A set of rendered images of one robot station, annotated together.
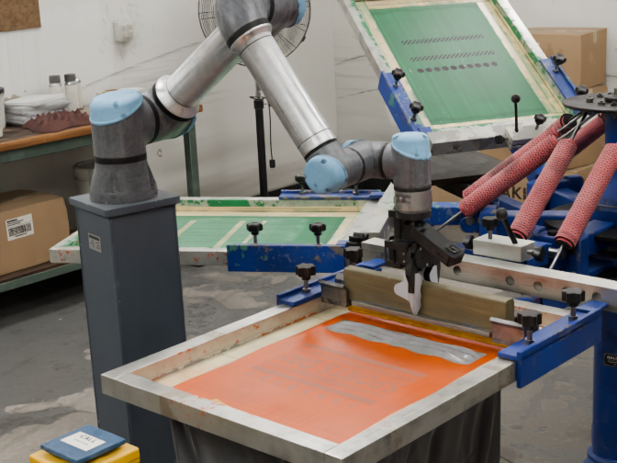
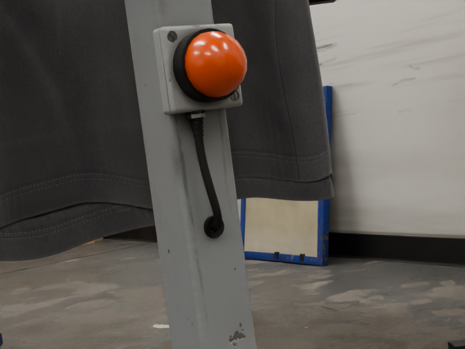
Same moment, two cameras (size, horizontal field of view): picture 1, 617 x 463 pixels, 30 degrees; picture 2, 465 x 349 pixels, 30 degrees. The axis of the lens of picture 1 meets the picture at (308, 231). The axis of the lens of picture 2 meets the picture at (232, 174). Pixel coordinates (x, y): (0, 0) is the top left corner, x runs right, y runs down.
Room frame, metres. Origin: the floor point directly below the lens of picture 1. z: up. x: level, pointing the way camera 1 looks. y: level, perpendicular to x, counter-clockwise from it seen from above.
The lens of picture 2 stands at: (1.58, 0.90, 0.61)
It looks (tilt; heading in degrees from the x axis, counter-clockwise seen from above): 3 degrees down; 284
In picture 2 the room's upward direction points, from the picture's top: 8 degrees counter-clockwise
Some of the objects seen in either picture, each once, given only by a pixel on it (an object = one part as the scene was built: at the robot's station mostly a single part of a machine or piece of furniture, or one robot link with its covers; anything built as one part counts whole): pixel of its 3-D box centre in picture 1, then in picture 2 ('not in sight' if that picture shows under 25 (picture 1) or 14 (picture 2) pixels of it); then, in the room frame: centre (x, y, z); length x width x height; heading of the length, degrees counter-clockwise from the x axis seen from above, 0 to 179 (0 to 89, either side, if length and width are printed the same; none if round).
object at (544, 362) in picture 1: (552, 344); not in sight; (2.06, -0.45, 0.97); 0.30 x 0.05 x 0.07; 137
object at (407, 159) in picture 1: (409, 161); not in sight; (2.24, -0.21, 1.31); 0.09 x 0.08 x 0.11; 54
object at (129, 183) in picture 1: (122, 175); not in sight; (2.52, 0.41, 1.25); 0.15 x 0.15 x 0.10
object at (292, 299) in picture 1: (330, 293); not in sight; (2.44, -0.04, 0.97); 0.30 x 0.05 x 0.07; 137
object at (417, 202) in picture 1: (412, 199); not in sight; (2.23, -0.21, 1.23); 0.08 x 0.08 x 0.05
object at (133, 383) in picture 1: (359, 353); not in sight; (2.07, -0.09, 0.97); 0.79 x 0.58 x 0.04; 137
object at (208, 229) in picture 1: (275, 198); not in sight; (3.05, 0.08, 1.05); 1.08 x 0.61 x 0.23; 77
